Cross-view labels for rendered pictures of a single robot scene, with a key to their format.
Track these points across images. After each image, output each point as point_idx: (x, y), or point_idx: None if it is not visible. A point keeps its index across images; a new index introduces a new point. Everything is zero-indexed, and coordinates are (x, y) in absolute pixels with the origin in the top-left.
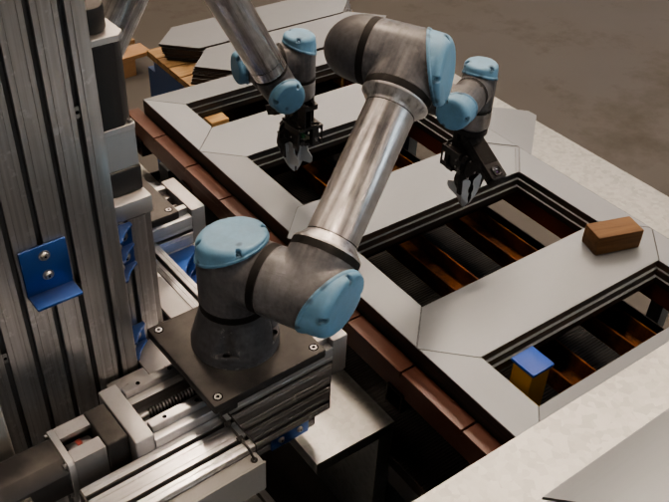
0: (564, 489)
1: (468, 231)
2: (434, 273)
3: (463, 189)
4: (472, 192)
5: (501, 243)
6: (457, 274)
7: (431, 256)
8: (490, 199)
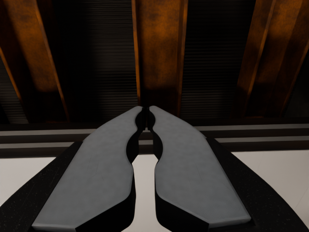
0: None
1: (71, 109)
2: (183, 58)
3: (204, 157)
4: (129, 130)
5: (33, 73)
6: (139, 49)
7: (141, 99)
8: (16, 128)
